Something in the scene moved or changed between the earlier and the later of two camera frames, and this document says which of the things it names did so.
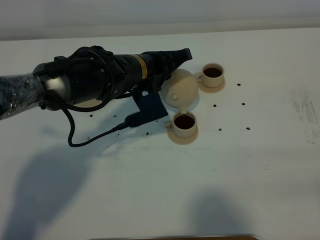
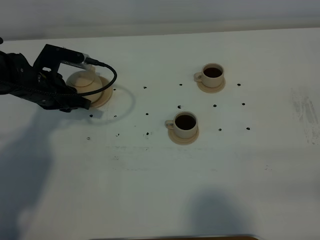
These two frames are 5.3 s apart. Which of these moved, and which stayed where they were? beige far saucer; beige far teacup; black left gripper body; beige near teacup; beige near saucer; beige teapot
Moved: beige teapot; black left gripper body
Stayed: beige far teacup; beige near teacup; beige near saucer; beige far saucer
